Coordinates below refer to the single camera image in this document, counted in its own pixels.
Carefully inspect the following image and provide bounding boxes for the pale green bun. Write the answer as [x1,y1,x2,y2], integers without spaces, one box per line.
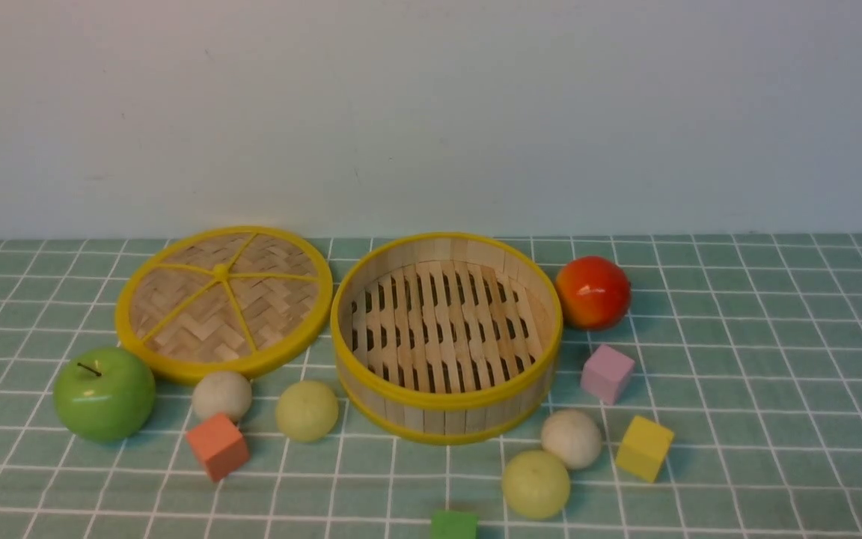
[275,380,340,443]
[501,449,571,520]

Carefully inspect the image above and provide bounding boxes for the white bun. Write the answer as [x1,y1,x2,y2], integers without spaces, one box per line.
[540,409,603,471]
[192,371,253,424]

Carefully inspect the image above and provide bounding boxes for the bamboo steamer tray yellow rim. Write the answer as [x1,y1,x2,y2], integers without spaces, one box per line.
[331,232,563,445]

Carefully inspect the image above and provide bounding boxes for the woven bamboo steamer lid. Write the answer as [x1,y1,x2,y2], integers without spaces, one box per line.
[114,225,333,386]

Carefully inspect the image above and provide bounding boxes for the red orange tomato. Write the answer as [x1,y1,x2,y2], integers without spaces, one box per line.
[554,256,632,331]

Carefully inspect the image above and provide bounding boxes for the pink wooden cube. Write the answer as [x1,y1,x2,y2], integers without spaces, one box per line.
[579,344,636,406]

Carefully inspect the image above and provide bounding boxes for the green wooden cube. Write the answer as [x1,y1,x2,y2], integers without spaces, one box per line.
[429,511,478,539]

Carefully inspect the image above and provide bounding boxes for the orange wooden cube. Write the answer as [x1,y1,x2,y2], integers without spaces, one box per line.
[185,412,251,482]

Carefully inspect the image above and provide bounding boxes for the yellow wooden cube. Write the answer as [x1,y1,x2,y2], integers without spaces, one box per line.
[615,415,675,482]

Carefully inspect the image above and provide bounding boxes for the green checkered tablecloth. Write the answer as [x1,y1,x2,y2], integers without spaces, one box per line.
[0,234,862,538]

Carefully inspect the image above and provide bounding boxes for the green apple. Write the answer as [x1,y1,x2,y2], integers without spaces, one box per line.
[52,346,156,443]

